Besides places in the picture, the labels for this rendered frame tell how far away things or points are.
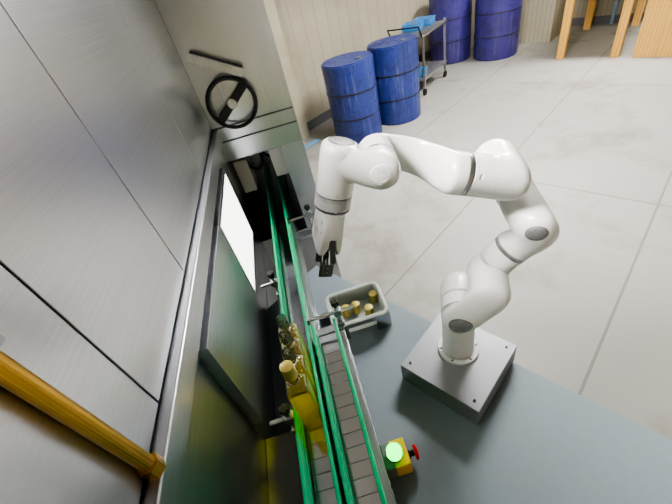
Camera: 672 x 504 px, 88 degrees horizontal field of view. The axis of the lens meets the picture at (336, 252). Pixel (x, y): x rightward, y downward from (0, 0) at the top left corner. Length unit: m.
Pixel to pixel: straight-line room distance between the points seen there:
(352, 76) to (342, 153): 3.75
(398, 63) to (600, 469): 4.30
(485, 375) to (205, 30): 1.57
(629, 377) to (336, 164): 1.99
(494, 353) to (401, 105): 4.04
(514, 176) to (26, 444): 0.77
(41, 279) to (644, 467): 1.31
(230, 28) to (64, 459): 1.46
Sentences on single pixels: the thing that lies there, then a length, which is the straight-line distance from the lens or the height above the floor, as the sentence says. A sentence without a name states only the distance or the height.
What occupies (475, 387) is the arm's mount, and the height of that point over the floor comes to 0.84.
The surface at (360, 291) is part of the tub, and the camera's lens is 1.45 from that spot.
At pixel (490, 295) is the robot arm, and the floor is 1.22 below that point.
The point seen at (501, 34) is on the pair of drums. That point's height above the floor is 0.37.
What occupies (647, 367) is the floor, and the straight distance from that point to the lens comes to 2.42.
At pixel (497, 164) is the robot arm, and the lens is 0.73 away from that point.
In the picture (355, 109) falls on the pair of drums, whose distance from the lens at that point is 4.48.
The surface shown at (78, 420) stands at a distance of 0.49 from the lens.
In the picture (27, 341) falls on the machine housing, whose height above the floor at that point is 1.64.
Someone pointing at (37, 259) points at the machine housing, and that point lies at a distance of 0.53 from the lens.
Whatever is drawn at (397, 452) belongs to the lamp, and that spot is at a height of 0.85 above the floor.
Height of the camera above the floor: 1.87
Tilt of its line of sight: 39 degrees down
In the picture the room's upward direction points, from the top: 16 degrees counter-clockwise
